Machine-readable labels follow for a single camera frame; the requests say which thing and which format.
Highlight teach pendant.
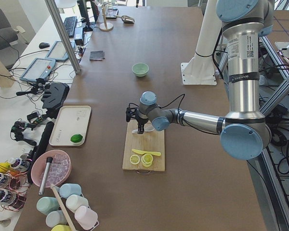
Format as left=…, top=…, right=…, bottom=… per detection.
left=20, top=58, right=56, bottom=82
left=45, top=41, right=68, bottom=62

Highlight green lime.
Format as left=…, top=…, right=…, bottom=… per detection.
left=70, top=134, right=83, bottom=143

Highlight black keyboard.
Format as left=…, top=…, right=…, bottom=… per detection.
left=63, top=16, right=77, bottom=38

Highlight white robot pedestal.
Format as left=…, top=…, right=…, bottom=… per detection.
left=181, top=0, right=222, bottom=85

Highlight lemon slice single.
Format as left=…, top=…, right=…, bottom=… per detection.
left=130, top=154, right=141, bottom=165

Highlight grey folded cloth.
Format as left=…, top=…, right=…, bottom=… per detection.
left=89, top=51, right=105, bottom=61

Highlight far teach pendant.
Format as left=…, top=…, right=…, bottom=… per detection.
left=45, top=41, right=68, bottom=62

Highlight aluminium frame post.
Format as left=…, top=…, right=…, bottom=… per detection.
left=45, top=0, right=81, bottom=74

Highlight grey-blue cup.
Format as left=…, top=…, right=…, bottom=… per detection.
left=46, top=210, right=67, bottom=228

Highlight near teach pendant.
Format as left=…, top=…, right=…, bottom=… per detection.
left=20, top=58, right=56, bottom=82

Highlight black angular device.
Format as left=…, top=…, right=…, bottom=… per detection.
left=41, top=82, right=70, bottom=119

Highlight pink ice bowl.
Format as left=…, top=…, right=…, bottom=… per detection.
left=31, top=150, right=72, bottom=188

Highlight metal scoop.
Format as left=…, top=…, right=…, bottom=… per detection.
left=115, top=15, right=135, bottom=24

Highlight yellow plastic knife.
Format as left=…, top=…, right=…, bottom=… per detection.
left=132, top=149, right=161, bottom=156

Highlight stacked lemon slices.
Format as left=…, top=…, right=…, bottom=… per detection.
left=141, top=154, right=154, bottom=167

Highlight green cup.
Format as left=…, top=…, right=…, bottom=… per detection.
left=36, top=197, right=59, bottom=216

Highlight bamboo cutting board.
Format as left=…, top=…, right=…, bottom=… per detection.
left=122, top=120, right=165, bottom=172

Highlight white ceramic spoon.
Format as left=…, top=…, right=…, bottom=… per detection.
left=132, top=126, right=155, bottom=134

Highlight green bowl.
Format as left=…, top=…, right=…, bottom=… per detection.
left=132, top=63, right=149, bottom=77

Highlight steel black-tipped muddler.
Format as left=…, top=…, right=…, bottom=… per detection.
left=38, top=157, right=53, bottom=196

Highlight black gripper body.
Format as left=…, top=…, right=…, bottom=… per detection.
left=126, top=104, right=148, bottom=125

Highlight copper wire bottle rack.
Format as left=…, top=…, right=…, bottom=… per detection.
left=0, top=162, right=30, bottom=212

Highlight black long bar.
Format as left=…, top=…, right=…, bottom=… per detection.
left=27, top=121, right=54, bottom=184

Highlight yellow cup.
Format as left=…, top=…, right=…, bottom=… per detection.
left=51, top=224, right=71, bottom=231

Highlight black computer mouse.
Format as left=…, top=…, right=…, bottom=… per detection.
left=39, top=42, right=50, bottom=49

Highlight pink cup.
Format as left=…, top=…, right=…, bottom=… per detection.
left=74, top=205, right=98, bottom=230

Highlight white cup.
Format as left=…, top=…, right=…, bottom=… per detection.
left=66, top=194, right=89, bottom=213

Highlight blue cup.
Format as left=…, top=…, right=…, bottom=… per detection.
left=59, top=183, right=82, bottom=199

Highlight cream rabbit tray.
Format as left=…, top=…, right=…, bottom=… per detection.
left=49, top=105, right=92, bottom=146

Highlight wooden mug tree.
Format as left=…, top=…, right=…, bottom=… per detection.
left=99, top=0, right=113, bottom=31

